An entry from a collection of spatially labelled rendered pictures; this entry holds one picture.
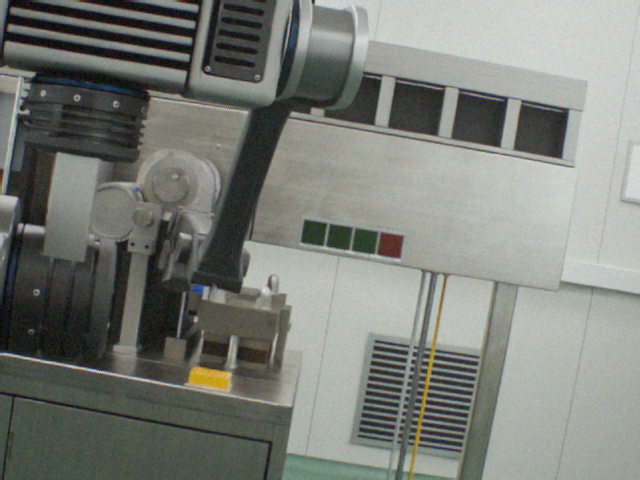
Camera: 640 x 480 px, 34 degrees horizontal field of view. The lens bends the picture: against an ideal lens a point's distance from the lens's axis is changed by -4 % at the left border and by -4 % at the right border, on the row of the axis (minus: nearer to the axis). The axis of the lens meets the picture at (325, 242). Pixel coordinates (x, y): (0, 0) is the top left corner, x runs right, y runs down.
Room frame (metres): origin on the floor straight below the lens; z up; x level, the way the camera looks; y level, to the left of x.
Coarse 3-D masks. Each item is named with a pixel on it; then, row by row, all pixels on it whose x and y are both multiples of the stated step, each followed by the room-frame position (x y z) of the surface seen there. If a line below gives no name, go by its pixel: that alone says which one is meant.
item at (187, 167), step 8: (160, 160) 2.21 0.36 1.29; (168, 160) 2.21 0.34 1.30; (176, 160) 2.21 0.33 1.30; (184, 160) 2.21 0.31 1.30; (152, 168) 2.21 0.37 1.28; (160, 168) 2.21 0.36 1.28; (184, 168) 2.21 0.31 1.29; (192, 168) 2.21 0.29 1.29; (152, 176) 2.21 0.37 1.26; (192, 176) 2.21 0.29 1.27; (144, 184) 2.21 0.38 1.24; (192, 184) 2.21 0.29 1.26; (152, 192) 2.21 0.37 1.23; (192, 192) 2.21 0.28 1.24; (152, 200) 2.21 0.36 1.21; (184, 200) 2.21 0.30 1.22; (192, 200) 2.21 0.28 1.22; (168, 208) 2.21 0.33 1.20; (176, 208) 2.21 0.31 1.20
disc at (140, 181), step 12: (156, 156) 2.21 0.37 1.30; (168, 156) 2.21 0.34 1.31; (180, 156) 2.21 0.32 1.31; (192, 156) 2.21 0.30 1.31; (144, 168) 2.21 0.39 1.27; (180, 168) 2.21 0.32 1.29; (144, 180) 2.21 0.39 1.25; (204, 180) 2.21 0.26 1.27; (144, 192) 2.21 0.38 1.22; (204, 192) 2.21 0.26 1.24; (192, 204) 2.21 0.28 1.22; (168, 216) 2.21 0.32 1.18
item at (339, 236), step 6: (330, 228) 2.53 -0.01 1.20; (336, 228) 2.53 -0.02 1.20; (342, 228) 2.53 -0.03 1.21; (348, 228) 2.53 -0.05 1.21; (330, 234) 2.53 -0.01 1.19; (336, 234) 2.53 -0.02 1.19; (342, 234) 2.53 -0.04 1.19; (348, 234) 2.53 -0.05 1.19; (330, 240) 2.53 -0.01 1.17; (336, 240) 2.53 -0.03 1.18; (342, 240) 2.53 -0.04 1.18; (348, 240) 2.53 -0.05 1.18; (336, 246) 2.53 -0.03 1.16; (342, 246) 2.53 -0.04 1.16; (348, 246) 2.53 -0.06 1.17
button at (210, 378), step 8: (200, 368) 2.00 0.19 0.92; (192, 376) 1.95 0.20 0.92; (200, 376) 1.95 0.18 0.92; (208, 376) 1.95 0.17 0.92; (216, 376) 1.95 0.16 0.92; (224, 376) 1.96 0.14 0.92; (200, 384) 1.95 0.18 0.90; (208, 384) 1.95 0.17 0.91; (216, 384) 1.95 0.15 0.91; (224, 384) 1.95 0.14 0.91
